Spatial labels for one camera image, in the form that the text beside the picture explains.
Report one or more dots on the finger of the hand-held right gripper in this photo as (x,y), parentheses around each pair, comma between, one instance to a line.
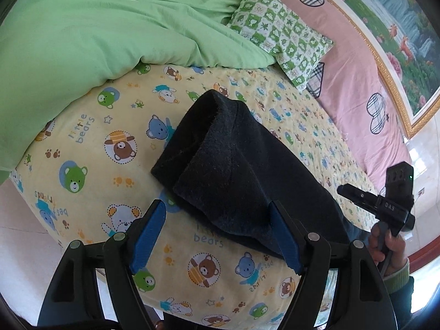
(355,195)

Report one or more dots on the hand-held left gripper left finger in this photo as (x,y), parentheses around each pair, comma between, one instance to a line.
(148,236)

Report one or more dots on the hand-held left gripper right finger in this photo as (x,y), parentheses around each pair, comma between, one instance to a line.
(284,237)

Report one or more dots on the black pants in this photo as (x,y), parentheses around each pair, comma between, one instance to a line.
(247,175)

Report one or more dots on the person's right forearm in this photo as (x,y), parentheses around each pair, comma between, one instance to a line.
(404,288)

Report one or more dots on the person's right hand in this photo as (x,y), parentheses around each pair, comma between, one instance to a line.
(388,247)

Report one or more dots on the yellow bear print bed sheet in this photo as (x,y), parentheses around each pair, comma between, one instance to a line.
(113,165)

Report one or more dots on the pink heart print sheet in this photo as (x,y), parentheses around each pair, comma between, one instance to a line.
(350,86)

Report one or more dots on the green patterned pillow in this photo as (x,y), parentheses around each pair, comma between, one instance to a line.
(280,31)

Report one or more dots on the green blanket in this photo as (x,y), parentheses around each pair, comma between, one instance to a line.
(103,31)

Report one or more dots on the framed landscape wall picture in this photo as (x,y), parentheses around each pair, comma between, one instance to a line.
(388,34)

